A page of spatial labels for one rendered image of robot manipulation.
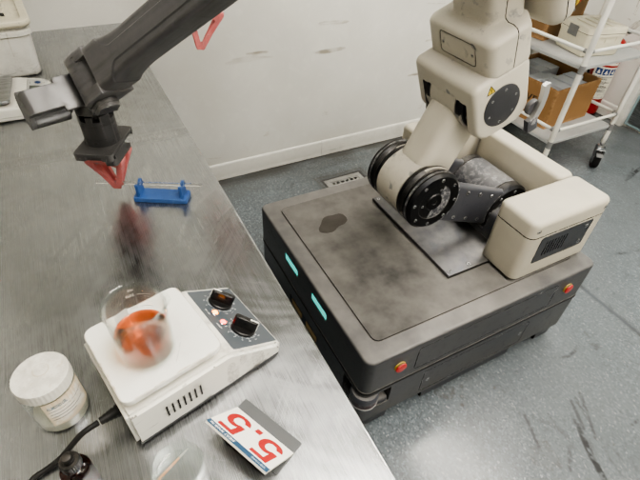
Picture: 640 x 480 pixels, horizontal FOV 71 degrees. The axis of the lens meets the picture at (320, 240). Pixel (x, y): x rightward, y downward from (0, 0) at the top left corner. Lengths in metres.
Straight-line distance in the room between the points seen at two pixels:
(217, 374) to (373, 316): 0.67
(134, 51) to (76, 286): 0.36
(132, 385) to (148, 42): 0.41
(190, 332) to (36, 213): 0.48
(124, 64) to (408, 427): 1.18
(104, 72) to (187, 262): 0.30
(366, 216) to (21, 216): 0.95
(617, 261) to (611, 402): 0.72
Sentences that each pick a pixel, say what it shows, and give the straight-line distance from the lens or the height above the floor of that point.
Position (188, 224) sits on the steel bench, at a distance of 0.84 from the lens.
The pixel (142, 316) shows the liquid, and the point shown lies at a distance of 0.55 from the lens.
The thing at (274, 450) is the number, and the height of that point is 0.77.
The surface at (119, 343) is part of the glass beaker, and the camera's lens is 0.51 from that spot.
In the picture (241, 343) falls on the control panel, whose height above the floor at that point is 0.81.
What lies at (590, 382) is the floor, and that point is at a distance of 1.76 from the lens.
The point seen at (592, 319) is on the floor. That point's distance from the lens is 1.95.
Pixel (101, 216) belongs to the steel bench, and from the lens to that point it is 0.91.
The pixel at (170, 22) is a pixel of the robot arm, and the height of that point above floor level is 1.11.
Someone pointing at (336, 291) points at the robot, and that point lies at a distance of 1.23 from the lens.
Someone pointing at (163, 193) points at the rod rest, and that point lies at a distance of 0.91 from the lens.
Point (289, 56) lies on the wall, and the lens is 2.15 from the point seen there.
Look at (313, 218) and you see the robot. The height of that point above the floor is 0.36.
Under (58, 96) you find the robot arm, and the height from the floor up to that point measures 0.98.
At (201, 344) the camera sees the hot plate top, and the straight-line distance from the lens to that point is 0.55.
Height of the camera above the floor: 1.28
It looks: 42 degrees down
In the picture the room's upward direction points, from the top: 3 degrees clockwise
